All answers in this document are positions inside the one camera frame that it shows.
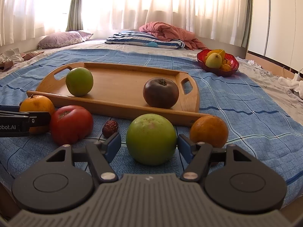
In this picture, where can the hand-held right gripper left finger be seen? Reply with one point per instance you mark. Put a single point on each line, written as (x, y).
(114, 146)

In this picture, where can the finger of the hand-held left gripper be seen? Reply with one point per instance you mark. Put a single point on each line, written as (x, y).
(39, 120)

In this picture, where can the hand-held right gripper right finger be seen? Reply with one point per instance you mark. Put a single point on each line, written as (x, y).
(184, 146)

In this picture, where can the large orange with stem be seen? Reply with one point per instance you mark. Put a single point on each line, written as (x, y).
(37, 104)

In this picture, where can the dried red jujube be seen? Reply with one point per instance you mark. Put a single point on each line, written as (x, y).
(110, 128)

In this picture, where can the small deep orange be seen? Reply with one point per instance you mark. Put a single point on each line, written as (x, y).
(208, 131)

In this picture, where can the red tomato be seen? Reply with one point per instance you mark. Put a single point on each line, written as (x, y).
(71, 125)

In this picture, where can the speckled green apple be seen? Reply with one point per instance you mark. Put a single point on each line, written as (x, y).
(151, 139)

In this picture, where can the wooden tray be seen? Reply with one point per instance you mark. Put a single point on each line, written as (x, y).
(118, 92)

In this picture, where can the smooth green apple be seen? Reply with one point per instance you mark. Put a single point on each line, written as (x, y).
(79, 81)

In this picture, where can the dark purple tomato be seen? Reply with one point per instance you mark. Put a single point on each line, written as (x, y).
(161, 93)

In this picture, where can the blue checked blanket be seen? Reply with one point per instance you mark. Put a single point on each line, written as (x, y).
(236, 113)

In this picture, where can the white and pink clothes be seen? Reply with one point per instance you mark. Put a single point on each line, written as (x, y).
(11, 56)

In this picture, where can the purple pillow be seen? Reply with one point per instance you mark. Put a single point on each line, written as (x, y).
(61, 39)

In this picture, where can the small tangerine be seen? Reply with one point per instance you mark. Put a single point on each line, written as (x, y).
(226, 67)

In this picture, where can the yellow pear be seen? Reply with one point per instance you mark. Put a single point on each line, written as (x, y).
(213, 60)

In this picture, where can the small white box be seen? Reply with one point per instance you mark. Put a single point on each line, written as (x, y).
(192, 54)

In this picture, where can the red glass bowl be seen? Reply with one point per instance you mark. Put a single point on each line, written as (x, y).
(230, 62)

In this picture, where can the yellow starfruit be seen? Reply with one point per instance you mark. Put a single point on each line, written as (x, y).
(217, 51)

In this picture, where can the blue striped pillow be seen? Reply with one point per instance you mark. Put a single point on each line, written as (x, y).
(142, 39)

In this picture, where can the pink quilt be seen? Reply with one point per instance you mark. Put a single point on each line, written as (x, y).
(170, 32)

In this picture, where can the grey-green curtain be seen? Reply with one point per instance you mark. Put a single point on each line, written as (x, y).
(74, 7)

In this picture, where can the white crumpled clothes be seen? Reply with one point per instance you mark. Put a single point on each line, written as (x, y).
(288, 82)

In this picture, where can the white sheer curtain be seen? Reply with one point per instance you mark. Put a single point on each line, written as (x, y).
(142, 0)

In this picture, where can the white wardrobe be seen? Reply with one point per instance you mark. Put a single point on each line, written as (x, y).
(279, 16)

